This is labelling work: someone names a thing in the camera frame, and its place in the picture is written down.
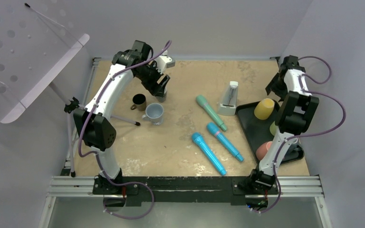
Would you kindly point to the dark blue-grey mug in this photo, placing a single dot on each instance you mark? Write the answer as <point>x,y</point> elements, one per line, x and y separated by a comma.
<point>162,98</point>

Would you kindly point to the black base bar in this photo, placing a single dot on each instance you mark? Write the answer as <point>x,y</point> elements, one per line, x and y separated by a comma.
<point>138,189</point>

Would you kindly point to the pink mug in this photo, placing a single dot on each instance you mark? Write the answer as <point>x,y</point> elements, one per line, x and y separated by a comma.
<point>262,150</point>

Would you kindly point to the white music stand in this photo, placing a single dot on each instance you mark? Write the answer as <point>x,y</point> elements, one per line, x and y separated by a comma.
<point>41,42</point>

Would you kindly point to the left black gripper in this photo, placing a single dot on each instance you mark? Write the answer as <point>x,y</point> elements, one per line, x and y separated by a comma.
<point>154,87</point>

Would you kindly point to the yellow cup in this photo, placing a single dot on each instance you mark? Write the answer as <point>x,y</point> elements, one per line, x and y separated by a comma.
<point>264,109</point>

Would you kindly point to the light grey mug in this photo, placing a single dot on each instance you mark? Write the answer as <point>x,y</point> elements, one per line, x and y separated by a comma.
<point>154,113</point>

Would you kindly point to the black tray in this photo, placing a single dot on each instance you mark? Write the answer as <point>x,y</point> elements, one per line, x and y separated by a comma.
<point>256,131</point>

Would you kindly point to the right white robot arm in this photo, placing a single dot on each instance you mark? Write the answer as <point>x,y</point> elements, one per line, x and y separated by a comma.
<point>293,118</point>

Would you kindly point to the blue toy microphone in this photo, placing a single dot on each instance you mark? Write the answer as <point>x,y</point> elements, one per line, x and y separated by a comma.
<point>198,139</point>

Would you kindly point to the green cup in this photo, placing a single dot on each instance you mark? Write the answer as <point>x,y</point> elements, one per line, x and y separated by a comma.
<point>273,128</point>

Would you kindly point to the brown mug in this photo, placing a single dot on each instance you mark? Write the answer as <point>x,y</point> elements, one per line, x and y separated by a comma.
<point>139,102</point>

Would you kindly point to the blue microphone pink band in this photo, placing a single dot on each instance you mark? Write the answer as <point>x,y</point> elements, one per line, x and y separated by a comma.
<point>214,130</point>

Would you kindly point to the green toy microphone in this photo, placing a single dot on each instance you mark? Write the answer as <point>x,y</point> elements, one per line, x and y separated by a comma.
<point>202,102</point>

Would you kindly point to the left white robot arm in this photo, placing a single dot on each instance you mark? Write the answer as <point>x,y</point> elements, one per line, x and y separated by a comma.
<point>96,133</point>

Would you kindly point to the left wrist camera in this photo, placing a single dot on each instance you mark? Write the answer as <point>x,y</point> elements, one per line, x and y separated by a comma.
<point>164,62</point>

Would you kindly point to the aluminium frame rail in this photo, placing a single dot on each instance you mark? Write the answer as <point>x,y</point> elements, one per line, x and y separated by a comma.
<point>290,187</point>

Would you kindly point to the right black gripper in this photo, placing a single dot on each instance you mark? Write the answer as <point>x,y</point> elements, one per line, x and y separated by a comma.
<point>272,86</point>

